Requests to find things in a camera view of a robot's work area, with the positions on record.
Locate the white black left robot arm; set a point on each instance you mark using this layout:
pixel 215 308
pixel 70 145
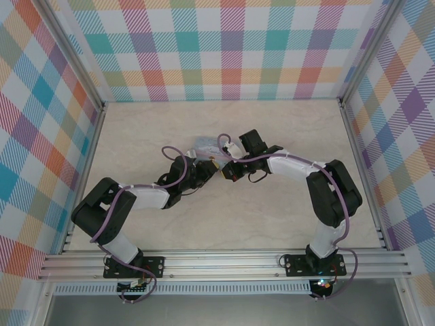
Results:
pixel 149 198

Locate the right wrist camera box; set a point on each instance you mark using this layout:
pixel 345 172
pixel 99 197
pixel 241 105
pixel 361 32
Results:
pixel 233 148

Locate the light blue cloth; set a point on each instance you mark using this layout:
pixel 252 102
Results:
pixel 205 143

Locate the grey metal shelf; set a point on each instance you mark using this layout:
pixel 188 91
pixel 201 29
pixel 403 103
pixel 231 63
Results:
pixel 221 310

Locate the small circuit board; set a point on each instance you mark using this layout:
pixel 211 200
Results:
pixel 130 288
pixel 323 284

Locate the aluminium frame rail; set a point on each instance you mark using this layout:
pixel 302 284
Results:
pixel 88 163
pixel 356 153

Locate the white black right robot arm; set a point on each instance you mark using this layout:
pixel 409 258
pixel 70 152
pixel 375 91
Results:
pixel 289 168

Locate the aluminium frame post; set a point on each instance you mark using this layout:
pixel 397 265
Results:
pixel 371 51
pixel 73 51

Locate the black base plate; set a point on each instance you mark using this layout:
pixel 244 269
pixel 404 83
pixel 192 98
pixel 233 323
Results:
pixel 154 265
pixel 295 266

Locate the long aluminium base rail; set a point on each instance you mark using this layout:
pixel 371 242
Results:
pixel 221 263

